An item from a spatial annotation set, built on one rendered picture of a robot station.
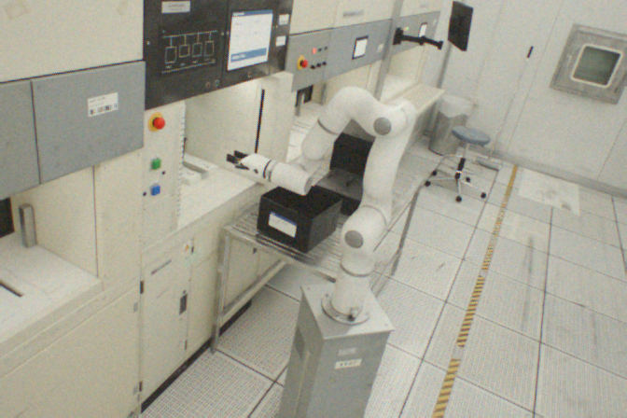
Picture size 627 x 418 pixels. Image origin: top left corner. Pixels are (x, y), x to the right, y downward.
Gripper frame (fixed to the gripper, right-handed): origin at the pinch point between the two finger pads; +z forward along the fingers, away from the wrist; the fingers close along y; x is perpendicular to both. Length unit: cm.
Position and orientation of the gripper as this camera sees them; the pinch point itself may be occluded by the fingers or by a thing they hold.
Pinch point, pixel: (234, 157)
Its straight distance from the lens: 185.0
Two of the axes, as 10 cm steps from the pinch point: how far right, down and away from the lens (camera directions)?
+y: 4.4, -3.3, 8.3
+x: 1.6, -8.8, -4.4
